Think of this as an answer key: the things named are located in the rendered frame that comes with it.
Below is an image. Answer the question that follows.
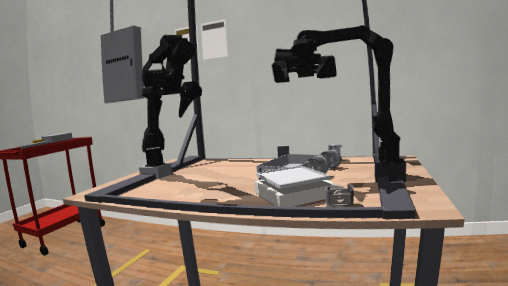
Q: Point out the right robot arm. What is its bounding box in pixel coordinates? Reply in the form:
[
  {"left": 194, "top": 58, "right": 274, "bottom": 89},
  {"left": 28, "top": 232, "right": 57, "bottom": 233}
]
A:
[{"left": 142, "top": 35, "right": 196, "bottom": 167}]

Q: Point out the white digital scale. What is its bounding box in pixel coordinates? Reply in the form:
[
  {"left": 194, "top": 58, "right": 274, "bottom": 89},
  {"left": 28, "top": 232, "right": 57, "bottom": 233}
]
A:
[{"left": 254, "top": 166, "right": 344, "bottom": 206}]

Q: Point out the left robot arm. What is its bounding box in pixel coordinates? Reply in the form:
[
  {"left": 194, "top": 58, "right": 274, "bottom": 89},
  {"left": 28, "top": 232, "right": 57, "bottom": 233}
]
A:
[{"left": 274, "top": 25, "right": 401, "bottom": 163}]

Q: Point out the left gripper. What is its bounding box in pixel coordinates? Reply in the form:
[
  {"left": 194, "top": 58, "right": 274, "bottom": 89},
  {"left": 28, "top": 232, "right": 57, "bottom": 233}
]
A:
[{"left": 272, "top": 55, "right": 337, "bottom": 83}]

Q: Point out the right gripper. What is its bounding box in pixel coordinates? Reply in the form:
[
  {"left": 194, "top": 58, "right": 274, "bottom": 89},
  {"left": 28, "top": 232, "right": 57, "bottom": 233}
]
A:
[{"left": 142, "top": 67, "right": 202, "bottom": 119}]

